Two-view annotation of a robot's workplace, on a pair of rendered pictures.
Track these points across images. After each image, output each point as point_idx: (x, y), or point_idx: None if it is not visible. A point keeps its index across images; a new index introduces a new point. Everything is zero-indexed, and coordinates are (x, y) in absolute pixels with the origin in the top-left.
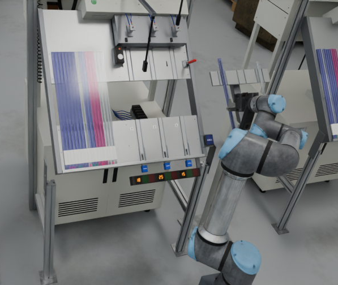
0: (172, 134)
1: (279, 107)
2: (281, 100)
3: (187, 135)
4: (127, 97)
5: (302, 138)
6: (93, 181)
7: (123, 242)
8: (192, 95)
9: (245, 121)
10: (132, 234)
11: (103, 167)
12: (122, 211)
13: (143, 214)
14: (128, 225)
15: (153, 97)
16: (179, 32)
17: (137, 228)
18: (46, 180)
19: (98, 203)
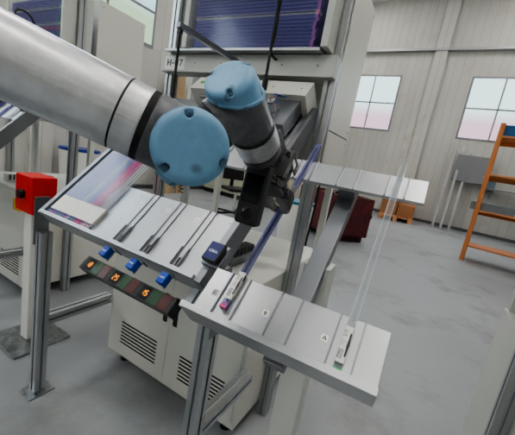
0: (180, 230)
1: (222, 82)
2: (235, 69)
3: (198, 240)
4: (270, 250)
5: (165, 113)
6: (153, 310)
7: (140, 431)
8: None
9: (241, 196)
10: (163, 434)
11: (69, 223)
12: (181, 391)
13: (214, 426)
14: (178, 420)
15: None
16: (279, 114)
17: (180, 433)
18: (34, 219)
19: (156, 353)
